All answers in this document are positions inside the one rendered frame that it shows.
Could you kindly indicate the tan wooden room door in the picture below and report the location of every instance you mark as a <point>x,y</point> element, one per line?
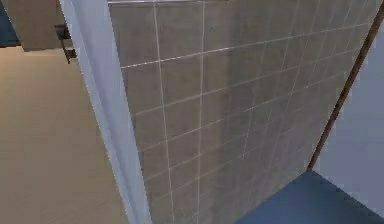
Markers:
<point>50,133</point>

